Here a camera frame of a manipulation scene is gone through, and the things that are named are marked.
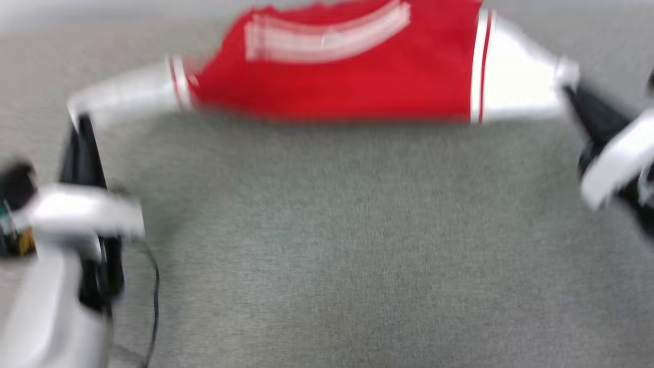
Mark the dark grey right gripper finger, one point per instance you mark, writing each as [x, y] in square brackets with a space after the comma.
[587, 125]
[605, 115]

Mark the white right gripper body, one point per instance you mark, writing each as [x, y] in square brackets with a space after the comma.
[618, 163]

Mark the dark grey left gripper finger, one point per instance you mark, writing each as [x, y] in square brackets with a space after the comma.
[93, 158]
[70, 158]

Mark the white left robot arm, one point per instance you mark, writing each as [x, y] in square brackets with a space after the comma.
[46, 317]

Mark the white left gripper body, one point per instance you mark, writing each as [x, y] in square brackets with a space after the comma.
[82, 214]

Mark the grey fabric sofa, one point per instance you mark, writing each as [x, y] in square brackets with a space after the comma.
[357, 230]

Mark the red and white sports jersey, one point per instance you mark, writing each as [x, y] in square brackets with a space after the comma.
[332, 87]

